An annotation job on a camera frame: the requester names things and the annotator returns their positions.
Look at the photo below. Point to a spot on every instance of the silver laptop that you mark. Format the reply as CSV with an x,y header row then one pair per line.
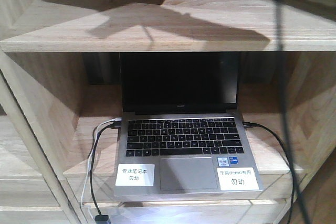
x,y
181,132

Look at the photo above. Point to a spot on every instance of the grey usb hub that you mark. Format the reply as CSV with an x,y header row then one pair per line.
x,y
102,219

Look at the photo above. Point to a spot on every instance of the wooden desk shelf unit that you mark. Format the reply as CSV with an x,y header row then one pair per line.
x,y
46,94

